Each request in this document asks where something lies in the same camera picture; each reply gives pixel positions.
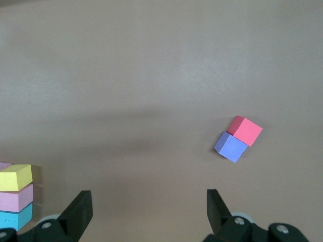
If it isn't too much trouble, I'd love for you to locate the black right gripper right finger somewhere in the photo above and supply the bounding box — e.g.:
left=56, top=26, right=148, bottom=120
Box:
left=201, top=189, right=310, bottom=242

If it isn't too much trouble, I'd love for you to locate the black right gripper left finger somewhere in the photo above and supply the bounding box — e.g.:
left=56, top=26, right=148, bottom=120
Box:
left=0, top=190, right=94, bottom=242

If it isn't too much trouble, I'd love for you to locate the light blue dented foam cube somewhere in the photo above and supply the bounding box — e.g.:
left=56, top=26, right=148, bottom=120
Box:
left=0, top=203, right=34, bottom=231

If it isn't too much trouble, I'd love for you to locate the yellow foam cube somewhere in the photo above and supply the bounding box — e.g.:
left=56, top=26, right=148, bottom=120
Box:
left=0, top=164, right=34, bottom=192

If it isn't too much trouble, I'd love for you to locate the purple foam cube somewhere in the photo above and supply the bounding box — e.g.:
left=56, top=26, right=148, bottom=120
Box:
left=213, top=131, right=248, bottom=164

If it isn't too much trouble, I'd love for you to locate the red foam cube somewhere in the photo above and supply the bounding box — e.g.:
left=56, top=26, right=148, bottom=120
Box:
left=227, top=115, right=263, bottom=147

